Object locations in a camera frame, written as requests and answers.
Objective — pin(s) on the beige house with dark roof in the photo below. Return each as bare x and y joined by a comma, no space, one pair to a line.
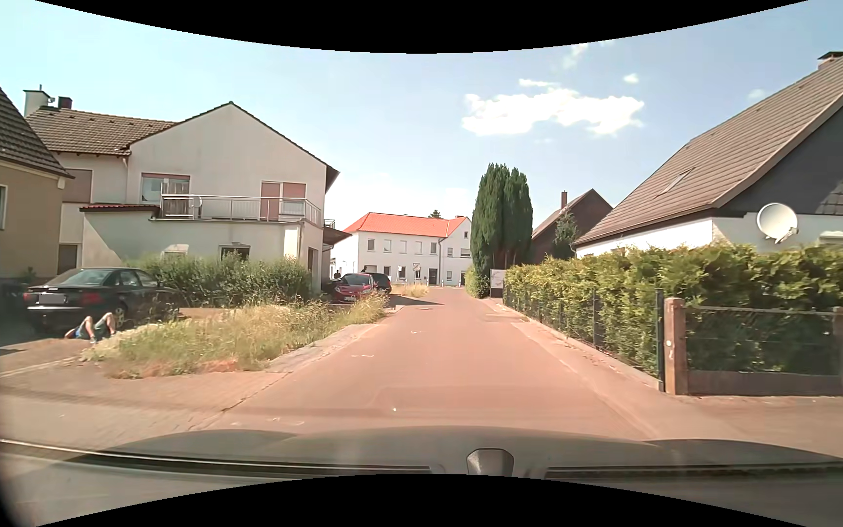
4,190

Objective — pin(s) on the car's own bonnet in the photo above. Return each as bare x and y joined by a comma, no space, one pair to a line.
392,450

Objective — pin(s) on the tall dark cypress trees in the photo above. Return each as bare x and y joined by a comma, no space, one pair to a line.
500,219

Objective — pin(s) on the black parked car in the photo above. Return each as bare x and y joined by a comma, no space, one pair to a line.
96,293

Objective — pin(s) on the cream house with balcony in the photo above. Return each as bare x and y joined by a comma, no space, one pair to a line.
209,190

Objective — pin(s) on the paved pavement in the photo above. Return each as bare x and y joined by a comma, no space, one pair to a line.
685,410
260,380

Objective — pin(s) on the brown brick house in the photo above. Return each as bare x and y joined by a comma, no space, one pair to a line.
568,227

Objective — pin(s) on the white sign board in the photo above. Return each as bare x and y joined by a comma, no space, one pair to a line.
497,279

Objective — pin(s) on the red parked car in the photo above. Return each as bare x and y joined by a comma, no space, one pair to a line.
353,287

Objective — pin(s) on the paved driveway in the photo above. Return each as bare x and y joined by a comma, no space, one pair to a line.
19,348

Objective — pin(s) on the road sign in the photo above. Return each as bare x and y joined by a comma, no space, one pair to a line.
415,269

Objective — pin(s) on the green hedge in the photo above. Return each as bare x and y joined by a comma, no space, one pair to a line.
685,293

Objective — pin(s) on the green bushes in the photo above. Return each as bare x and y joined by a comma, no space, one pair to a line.
238,278

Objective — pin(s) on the dark parked car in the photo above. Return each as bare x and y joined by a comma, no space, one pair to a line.
380,281

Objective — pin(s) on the person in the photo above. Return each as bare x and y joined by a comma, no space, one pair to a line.
92,327

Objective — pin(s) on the white house with satellite dish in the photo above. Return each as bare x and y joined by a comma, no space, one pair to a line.
773,161

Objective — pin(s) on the white building with orange roof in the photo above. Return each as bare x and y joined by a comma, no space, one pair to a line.
410,249

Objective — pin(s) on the reddish asphalt road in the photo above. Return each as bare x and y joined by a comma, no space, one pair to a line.
443,366

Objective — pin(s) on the overgrown grass patch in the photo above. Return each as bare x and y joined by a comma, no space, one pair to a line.
238,333

